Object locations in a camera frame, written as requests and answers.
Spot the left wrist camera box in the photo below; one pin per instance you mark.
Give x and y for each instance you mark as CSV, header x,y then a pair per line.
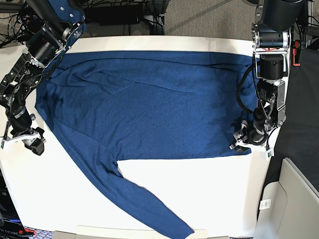
x,y
269,153

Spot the white barcode tag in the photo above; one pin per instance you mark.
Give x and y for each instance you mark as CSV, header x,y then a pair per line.
x,y
265,204

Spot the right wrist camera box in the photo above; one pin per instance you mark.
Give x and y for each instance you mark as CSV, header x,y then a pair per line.
x,y
6,144

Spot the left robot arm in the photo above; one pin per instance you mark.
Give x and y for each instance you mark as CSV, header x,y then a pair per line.
x,y
272,37

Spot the black box with label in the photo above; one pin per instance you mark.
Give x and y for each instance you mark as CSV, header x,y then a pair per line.
x,y
9,228

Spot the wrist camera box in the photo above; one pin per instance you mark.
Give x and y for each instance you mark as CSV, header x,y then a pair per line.
x,y
6,144
269,153

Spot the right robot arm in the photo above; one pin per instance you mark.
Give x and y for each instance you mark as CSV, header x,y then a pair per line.
x,y
49,29

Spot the blue long-sleeve shirt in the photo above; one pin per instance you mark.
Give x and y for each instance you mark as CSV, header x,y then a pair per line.
x,y
107,107

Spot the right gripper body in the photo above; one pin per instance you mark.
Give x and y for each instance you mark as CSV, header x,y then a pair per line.
x,y
28,134

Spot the grey plastic bin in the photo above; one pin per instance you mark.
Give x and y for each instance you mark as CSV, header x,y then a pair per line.
x,y
294,212

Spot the red clamp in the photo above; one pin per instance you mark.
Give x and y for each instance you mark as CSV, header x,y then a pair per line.
x,y
296,52

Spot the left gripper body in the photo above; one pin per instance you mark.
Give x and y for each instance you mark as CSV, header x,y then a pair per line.
x,y
258,135

